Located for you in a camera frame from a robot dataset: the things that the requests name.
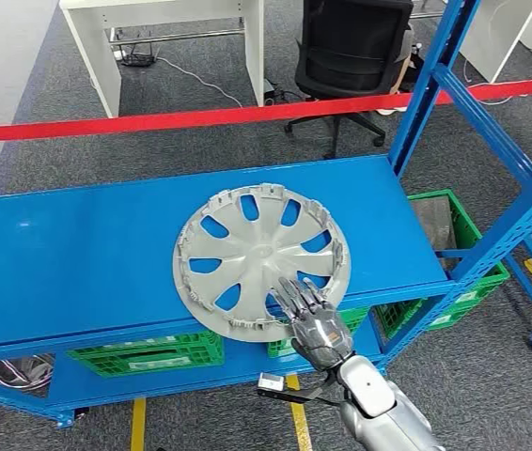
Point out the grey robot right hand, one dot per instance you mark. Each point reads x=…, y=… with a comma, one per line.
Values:
x=320, y=336

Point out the grey plastic wheel cover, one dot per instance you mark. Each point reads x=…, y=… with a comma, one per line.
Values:
x=256, y=255

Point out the black office chair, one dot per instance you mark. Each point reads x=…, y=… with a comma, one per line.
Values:
x=350, y=43

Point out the seated person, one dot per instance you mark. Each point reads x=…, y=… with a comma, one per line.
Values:
x=409, y=62

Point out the red barrier tape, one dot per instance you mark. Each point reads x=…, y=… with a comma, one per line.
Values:
x=153, y=121

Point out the white office desk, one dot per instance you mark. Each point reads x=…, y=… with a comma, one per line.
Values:
x=92, y=37
x=496, y=31

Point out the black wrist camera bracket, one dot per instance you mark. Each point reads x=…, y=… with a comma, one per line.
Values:
x=311, y=393

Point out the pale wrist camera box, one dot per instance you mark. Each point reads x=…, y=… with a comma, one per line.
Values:
x=271, y=381

